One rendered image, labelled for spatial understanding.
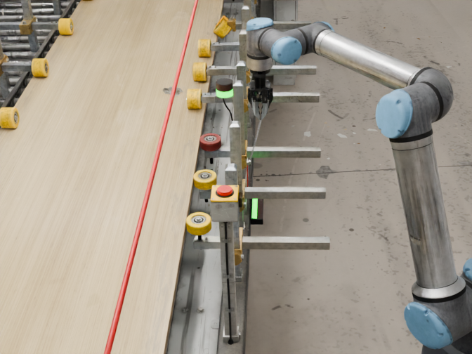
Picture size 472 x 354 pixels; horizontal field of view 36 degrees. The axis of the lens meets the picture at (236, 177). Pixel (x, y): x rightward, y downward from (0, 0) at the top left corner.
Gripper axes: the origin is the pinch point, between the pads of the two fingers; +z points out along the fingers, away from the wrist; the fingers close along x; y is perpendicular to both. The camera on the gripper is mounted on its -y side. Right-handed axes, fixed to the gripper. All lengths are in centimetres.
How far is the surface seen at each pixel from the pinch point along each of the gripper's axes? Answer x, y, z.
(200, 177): -20.4, 24.4, 10.8
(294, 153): 12.6, 0.1, 16.1
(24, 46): -122, -111, 20
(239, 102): -7.2, 4.4, -7.4
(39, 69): -96, -53, 6
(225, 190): -8, 80, -21
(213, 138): -17.8, -2.3, 10.7
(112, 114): -59, -22, 11
